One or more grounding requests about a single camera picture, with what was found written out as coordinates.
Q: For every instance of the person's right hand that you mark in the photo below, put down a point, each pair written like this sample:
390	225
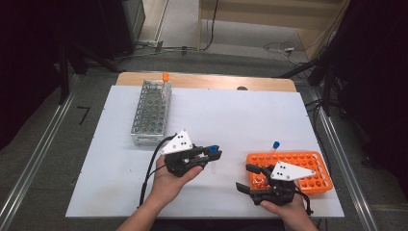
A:
292	213

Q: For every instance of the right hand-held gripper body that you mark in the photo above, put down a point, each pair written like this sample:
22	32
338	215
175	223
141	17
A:
287	171

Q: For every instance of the aluminium floor rail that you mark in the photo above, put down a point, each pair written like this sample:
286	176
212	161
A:
343	160
35	154

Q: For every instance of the orange-capped clear tube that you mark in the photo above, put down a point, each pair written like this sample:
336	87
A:
165	76

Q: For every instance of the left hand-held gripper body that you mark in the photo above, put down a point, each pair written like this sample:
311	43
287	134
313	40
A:
179	144

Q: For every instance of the dark curtain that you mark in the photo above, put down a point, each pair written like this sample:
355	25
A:
29	64
378	80

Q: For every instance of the white table board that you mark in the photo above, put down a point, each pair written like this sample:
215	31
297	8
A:
224	122

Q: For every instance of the black metal stand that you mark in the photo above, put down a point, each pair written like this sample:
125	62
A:
327	83
64	73

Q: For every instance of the power strip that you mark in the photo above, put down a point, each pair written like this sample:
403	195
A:
149	42

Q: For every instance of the dark round table grommet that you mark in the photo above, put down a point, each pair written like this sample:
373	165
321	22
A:
242	88

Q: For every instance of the dark cabinet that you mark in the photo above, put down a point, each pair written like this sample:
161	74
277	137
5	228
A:
128	22

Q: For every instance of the orange plastic test tube rack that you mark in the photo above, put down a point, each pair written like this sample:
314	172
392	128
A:
316	183

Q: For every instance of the wooden table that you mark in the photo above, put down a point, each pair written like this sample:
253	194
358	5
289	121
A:
218	81

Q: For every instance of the clear tube rack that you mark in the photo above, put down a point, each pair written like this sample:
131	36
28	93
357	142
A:
150	112

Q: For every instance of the person's left hand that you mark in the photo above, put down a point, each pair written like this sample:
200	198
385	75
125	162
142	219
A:
166	187

